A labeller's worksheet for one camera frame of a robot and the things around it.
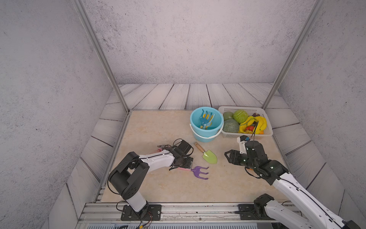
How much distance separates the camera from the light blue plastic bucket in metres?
0.90

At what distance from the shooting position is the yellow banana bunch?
3.20 feet

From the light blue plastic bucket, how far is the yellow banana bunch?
16 cm

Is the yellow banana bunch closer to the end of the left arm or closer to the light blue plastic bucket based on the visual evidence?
the light blue plastic bucket
